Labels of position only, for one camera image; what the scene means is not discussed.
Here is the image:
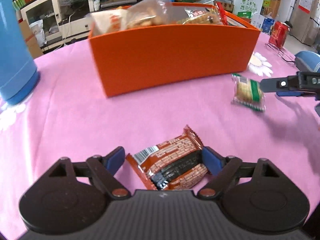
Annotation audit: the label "orange cardboard box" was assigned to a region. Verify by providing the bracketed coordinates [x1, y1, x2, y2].
[87, 2, 261, 97]

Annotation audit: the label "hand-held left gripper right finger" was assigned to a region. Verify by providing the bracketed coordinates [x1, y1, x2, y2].
[197, 146, 279, 201]

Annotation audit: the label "orange brown brick-print packet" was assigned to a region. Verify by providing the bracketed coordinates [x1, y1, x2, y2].
[125, 124, 209, 191]

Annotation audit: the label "clear cracker packet red ends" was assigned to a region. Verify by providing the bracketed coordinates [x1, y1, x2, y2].
[183, 9, 223, 26]

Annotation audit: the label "pink floral tablecloth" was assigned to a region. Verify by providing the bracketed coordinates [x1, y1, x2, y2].
[0, 31, 320, 233]

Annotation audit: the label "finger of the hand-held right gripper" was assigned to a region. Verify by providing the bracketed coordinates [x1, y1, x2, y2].
[260, 76, 300, 93]
[275, 91, 317, 101]

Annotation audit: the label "cream snack packet clear edge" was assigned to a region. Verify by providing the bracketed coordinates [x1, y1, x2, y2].
[89, 0, 173, 35]

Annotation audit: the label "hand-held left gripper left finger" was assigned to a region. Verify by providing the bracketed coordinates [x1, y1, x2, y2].
[47, 146, 132, 201]

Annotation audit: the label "white glass-door cabinet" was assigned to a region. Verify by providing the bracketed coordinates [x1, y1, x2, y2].
[19, 0, 62, 47]

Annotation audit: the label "blue thermos flask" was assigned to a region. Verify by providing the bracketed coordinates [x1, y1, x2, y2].
[0, 0, 41, 106]

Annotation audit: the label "green cracker packet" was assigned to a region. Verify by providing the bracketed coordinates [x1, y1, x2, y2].
[230, 73, 266, 112]

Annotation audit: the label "eyeglasses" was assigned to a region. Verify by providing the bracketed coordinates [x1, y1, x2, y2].
[264, 42, 297, 65]

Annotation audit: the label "red soda can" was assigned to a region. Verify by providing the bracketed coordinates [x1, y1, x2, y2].
[268, 21, 291, 50]

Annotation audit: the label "large cardboard box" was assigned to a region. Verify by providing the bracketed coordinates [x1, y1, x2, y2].
[19, 19, 45, 58]

